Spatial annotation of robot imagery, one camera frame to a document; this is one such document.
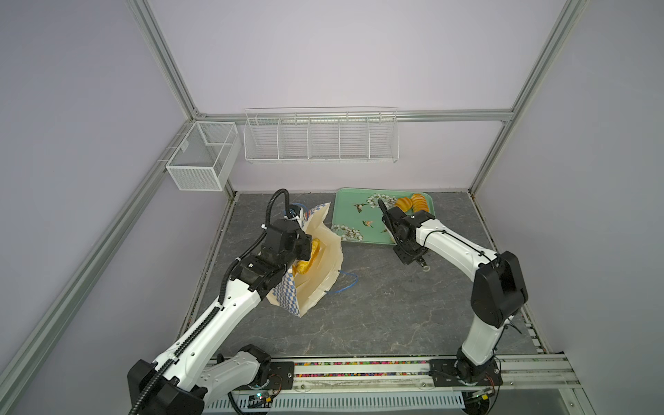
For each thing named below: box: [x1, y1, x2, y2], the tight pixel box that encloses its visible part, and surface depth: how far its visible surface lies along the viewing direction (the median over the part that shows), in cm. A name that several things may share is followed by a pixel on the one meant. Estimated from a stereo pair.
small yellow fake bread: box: [292, 237, 321, 276], surface depth 93 cm
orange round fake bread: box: [394, 197, 414, 213], surface depth 113 cm
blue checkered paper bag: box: [266, 202, 344, 318], surface depth 80 cm
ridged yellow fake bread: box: [410, 192, 430, 214], surface depth 115 cm
